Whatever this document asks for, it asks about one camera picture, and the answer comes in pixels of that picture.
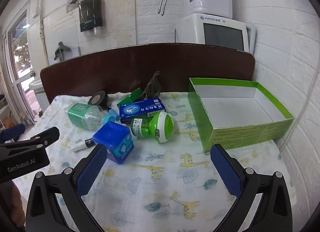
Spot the dark wooden headboard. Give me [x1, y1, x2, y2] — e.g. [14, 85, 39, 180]
[40, 43, 256, 105]

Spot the black tape roll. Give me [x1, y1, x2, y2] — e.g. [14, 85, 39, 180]
[88, 91, 109, 108]

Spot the small white black tube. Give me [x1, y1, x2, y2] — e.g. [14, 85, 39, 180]
[70, 139, 96, 153]

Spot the green white mosquito repellent plug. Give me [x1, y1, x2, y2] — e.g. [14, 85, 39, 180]
[131, 111, 175, 143]

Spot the small green carton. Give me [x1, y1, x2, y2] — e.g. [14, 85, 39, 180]
[117, 88, 143, 106]

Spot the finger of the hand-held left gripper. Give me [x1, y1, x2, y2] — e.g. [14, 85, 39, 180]
[0, 123, 26, 144]
[0, 126, 61, 149]

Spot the person's left hand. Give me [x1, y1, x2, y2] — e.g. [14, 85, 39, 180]
[0, 179, 26, 231]

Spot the blue square plastic container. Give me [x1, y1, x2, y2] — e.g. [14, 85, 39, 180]
[92, 121, 134, 165]

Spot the glass door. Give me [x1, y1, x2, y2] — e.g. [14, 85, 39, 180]
[2, 0, 36, 123]

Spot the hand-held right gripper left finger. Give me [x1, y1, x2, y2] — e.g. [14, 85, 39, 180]
[26, 143, 108, 232]

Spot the blue medicine carton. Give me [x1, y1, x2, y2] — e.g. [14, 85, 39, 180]
[119, 98, 167, 124]

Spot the green label water bottle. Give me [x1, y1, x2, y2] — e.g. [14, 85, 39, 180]
[64, 103, 112, 131]

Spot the dark claw hair clip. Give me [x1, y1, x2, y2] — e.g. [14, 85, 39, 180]
[142, 71, 162, 99]

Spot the dark paper cup dispenser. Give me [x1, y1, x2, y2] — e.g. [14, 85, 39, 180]
[79, 0, 104, 35]

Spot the white cable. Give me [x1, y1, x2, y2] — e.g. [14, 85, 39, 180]
[277, 69, 318, 153]

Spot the grey wall faucet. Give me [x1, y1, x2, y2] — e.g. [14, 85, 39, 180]
[54, 41, 72, 61]

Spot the green cardboard box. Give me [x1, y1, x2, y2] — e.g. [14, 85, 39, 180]
[188, 77, 295, 153]

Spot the white wall pipe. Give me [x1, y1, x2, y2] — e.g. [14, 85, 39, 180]
[38, 0, 58, 58]

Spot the white sink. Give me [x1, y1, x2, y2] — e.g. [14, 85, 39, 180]
[28, 76, 49, 113]

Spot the giraffe printed blanket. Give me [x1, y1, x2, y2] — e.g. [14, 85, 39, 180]
[15, 92, 297, 232]

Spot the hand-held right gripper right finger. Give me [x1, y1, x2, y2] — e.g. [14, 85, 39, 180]
[210, 143, 293, 232]

